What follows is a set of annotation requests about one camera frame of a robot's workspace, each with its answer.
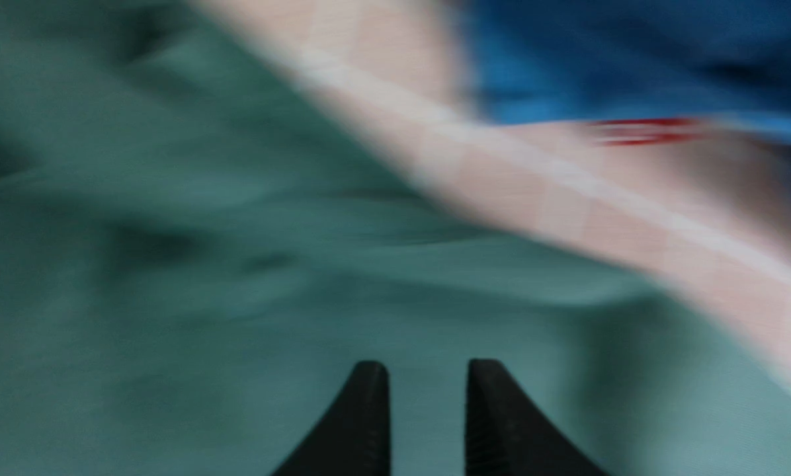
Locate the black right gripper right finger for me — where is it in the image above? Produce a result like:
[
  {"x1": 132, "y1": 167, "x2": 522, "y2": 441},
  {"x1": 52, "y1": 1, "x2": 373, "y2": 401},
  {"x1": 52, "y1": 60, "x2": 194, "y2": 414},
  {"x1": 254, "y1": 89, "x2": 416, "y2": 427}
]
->
[{"x1": 464, "y1": 359, "x2": 605, "y2": 475}]

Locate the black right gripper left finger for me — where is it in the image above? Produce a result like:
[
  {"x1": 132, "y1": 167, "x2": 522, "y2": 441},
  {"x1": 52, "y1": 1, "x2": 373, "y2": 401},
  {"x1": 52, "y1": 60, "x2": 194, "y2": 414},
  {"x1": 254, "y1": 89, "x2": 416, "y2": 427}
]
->
[{"x1": 274, "y1": 361, "x2": 392, "y2": 475}]

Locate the green long-sleeve top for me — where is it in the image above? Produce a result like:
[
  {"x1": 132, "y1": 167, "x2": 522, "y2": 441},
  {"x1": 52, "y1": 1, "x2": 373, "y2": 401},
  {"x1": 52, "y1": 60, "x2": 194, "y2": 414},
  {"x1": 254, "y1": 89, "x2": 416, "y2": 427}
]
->
[{"x1": 0, "y1": 1, "x2": 791, "y2": 475}]

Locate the pink grid tablecloth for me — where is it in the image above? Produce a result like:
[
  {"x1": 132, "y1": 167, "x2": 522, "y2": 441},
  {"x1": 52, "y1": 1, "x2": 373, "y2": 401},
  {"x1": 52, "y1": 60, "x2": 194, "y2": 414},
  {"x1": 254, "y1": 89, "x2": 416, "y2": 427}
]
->
[{"x1": 198, "y1": 1, "x2": 791, "y2": 388}]

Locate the blue garment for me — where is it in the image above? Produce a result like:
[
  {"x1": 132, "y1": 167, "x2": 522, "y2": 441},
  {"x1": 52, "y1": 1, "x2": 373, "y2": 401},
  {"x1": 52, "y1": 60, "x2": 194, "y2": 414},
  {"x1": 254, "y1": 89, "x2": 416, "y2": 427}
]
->
[{"x1": 459, "y1": 1, "x2": 791, "y2": 145}]

